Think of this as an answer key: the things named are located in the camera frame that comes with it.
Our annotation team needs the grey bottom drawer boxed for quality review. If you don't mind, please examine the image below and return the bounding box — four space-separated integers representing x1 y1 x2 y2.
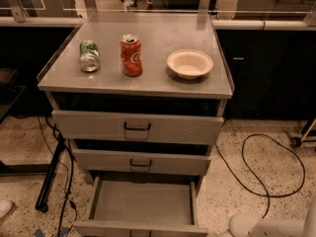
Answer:
74 176 208 237

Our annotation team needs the grey drawer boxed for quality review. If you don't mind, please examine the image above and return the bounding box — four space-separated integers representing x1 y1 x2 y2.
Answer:
52 111 223 145
73 149 210 176
74 176 208 237

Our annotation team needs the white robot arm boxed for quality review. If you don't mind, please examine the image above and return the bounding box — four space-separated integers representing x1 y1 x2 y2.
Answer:
219 197 316 237

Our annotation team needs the grey metal drawer cabinet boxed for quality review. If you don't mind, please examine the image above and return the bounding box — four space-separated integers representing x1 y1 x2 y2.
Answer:
39 13 233 183

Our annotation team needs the grey top drawer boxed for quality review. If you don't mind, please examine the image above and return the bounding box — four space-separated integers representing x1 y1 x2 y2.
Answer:
52 111 223 145

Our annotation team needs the grey middle drawer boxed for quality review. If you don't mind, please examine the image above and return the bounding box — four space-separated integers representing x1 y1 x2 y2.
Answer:
73 149 210 176

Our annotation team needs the white paper bowl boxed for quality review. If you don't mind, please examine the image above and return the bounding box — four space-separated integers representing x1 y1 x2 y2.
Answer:
167 49 214 80

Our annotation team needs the red cola can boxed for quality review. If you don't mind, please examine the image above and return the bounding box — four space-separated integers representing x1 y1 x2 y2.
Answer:
119 34 143 77

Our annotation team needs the green soda can lying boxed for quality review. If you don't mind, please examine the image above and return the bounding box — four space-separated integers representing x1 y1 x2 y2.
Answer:
79 39 101 72

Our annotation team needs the caster wheel cart base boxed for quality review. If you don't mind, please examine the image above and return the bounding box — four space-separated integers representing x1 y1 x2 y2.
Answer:
289 117 316 148

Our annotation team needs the black stand leg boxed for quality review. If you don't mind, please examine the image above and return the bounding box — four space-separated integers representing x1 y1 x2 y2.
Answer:
36 135 64 213

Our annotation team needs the blue tape on floor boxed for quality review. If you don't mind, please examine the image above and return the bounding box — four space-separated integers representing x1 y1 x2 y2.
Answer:
33 227 71 237

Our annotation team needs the white shoe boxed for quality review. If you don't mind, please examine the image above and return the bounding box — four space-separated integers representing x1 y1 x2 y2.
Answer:
0 199 14 219

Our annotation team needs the black floor cable right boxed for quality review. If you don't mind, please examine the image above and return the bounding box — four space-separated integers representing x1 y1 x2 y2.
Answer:
215 133 307 219

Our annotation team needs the black cables left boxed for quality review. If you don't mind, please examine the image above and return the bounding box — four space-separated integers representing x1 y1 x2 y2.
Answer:
37 116 79 237

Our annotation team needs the white horizontal rail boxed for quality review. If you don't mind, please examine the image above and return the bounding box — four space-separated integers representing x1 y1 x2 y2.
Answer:
0 17 316 32

